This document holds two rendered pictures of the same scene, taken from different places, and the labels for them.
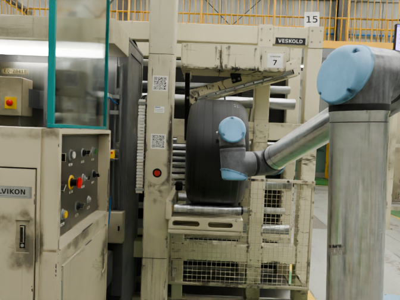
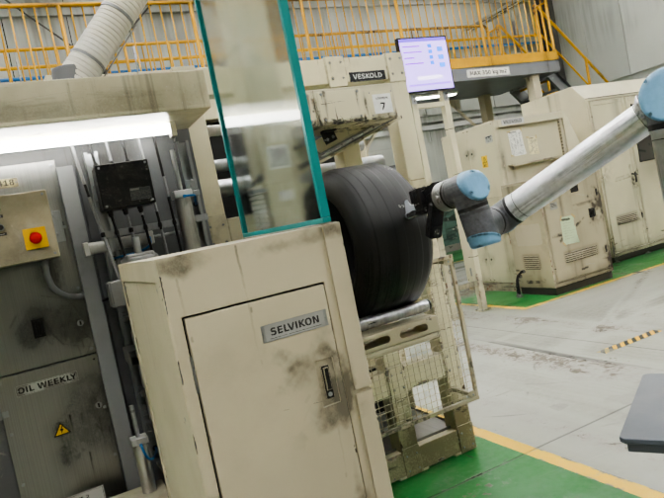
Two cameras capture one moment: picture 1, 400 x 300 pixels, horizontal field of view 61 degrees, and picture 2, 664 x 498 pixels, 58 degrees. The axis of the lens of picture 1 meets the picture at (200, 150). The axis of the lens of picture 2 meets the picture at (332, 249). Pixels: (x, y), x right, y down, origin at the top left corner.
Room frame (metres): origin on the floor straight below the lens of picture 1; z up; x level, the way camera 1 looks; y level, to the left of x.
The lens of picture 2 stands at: (-0.15, 1.03, 1.28)
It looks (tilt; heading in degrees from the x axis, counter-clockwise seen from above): 3 degrees down; 333
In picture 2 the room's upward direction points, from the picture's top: 11 degrees counter-clockwise
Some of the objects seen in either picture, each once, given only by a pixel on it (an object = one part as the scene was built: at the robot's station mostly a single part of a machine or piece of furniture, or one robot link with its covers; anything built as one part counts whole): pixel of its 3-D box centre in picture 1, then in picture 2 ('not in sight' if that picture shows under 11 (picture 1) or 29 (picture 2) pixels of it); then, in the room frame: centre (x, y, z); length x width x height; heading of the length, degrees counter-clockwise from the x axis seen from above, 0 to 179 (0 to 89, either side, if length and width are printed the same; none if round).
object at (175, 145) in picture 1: (172, 166); not in sight; (2.17, 0.17, 1.05); 0.20 x 0.15 x 0.30; 89
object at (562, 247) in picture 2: not in sight; (558, 231); (4.70, -4.27, 0.62); 0.91 x 0.58 x 1.25; 88
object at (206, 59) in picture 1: (232, 61); (319, 114); (2.09, -0.17, 1.71); 0.61 x 0.25 x 0.15; 89
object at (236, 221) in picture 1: (205, 222); (390, 335); (1.65, -0.04, 0.84); 0.36 x 0.09 x 0.06; 89
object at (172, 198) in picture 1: (172, 201); not in sight; (1.79, 0.13, 0.90); 0.40 x 0.03 x 0.10; 179
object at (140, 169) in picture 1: (142, 146); not in sight; (1.74, 0.30, 1.19); 0.05 x 0.04 x 0.48; 179
